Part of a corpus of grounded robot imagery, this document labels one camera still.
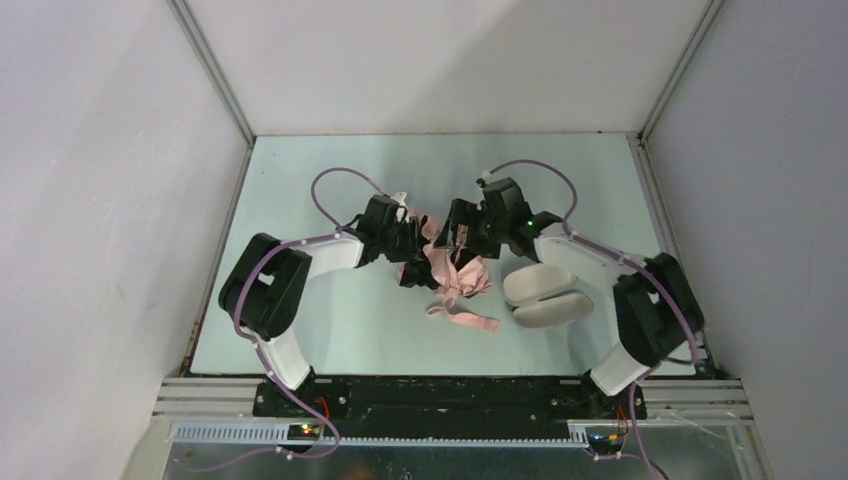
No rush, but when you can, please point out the left controller board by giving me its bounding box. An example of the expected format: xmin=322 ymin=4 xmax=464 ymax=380
xmin=286 ymin=423 xmax=324 ymax=442

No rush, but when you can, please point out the right controller board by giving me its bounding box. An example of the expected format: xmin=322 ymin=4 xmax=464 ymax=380
xmin=586 ymin=434 xmax=627 ymax=461

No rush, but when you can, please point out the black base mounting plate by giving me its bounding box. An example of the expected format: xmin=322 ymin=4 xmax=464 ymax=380
xmin=252 ymin=375 xmax=647 ymax=441

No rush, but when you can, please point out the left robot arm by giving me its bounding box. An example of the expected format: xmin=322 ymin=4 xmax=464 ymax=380
xmin=218 ymin=194 xmax=439 ymax=390

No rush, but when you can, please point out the pink folding umbrella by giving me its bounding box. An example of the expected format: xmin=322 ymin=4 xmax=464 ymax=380
xmin=410 ymin=210 xmax=500 ymax=333

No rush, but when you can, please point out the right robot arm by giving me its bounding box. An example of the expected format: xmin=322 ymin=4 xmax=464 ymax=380
xmin=433 ymin=178 xmax=703 ymax=397

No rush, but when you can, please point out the white oval storage case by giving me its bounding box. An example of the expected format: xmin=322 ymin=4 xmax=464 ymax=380
xmin=503 ymin=264 xmax=594 ymax=329

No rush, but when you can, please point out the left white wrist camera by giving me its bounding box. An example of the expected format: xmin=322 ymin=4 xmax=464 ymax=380
xmin=390 ymin=192 xmax=409 ymax=223

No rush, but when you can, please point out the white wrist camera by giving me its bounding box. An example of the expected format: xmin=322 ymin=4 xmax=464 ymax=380
xmin=475 ymin=170 xmax=496 ymax=190
xmin=390 ymin=192 xmax=409 ymax=223

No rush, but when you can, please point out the aluminium frame rail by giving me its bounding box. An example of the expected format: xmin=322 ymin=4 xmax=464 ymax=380
xmin=154 ymin=376 xmax=753 ymax=451

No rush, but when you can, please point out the controller board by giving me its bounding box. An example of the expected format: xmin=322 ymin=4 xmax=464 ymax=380
xmin=286 ymin=423 xmax=324 ymax=442
xmin=586 ymin=434 xmax=627 ymax=461

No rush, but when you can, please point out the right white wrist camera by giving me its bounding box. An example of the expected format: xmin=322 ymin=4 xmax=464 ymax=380
xmin=475 ymin=170 xmax=496 ymax=190

